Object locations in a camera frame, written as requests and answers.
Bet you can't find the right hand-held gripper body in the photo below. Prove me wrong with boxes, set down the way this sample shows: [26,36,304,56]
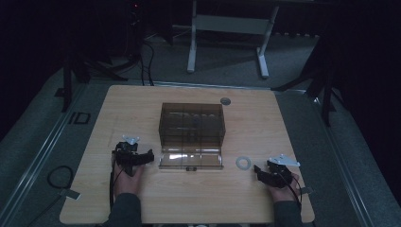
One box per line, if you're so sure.
[266,153,302,189]

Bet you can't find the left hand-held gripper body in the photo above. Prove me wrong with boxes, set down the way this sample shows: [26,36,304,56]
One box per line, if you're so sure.
[112,134,144,178]

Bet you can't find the person's right hand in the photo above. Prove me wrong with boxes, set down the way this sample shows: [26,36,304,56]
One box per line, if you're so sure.
[268,173,301,203]

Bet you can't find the person's left hand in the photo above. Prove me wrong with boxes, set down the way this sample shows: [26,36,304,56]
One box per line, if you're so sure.
[113,162,146,197]

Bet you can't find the brown transparent plastic storage box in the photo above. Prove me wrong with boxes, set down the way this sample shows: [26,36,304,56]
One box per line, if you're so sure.
[158,102,227,172]

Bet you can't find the black tripod stand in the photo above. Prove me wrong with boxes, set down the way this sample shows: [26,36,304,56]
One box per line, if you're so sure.
[54,46,129,114]
[271,41,348,128]

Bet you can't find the dark equipment with red light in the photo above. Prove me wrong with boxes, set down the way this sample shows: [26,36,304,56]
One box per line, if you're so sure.
[125,0,147,61]

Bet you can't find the white tape ring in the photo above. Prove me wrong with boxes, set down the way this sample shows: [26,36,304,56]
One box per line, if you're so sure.
[235,155,253,171]

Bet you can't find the right hand-held gripper black cable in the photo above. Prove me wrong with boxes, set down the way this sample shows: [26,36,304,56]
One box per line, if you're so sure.
[278,171,303,210]

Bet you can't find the hand-held gripper black cable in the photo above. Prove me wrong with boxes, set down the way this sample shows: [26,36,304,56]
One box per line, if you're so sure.
[108,152,125,212]
[278,171,303,210]

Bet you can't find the left hand-held gripper black cable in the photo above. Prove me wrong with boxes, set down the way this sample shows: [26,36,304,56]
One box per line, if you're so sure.
[108,152,125,212]

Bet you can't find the black looped floor cable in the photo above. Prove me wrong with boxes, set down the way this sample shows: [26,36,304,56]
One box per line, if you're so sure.
[27,165,76,227]

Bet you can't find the black hanging cables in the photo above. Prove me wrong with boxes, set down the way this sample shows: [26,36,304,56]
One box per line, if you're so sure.
[137,40,156,87]

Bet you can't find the white metal desk frame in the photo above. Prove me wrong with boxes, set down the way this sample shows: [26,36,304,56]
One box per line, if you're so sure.
[186,0,280,79]

